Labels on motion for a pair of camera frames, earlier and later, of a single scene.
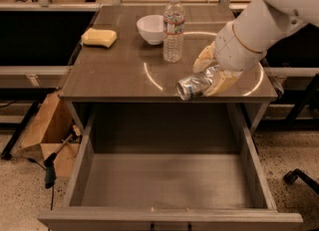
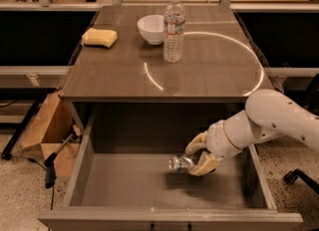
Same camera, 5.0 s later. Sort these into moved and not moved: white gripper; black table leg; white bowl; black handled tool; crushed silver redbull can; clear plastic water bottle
Moved: white gripper; crushed silver redbull can
Not moved: clear plastic water bottle; black handled tool; white bowl; black table leg
